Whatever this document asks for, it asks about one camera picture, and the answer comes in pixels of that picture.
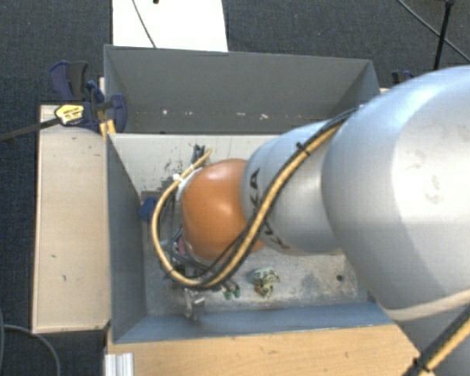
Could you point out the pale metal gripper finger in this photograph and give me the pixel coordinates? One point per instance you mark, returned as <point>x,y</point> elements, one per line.
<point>199,308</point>
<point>189,304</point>

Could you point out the dark blue small object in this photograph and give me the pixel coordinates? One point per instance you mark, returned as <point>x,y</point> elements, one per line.
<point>147,209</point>

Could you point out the green and beige toy animal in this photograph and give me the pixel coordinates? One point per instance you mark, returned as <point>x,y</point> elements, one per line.
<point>265,279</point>

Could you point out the pale wood flat board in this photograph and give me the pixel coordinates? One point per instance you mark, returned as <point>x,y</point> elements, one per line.
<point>72,229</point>

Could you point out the grey metal bin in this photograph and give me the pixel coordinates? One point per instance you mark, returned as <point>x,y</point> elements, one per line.
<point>219,88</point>

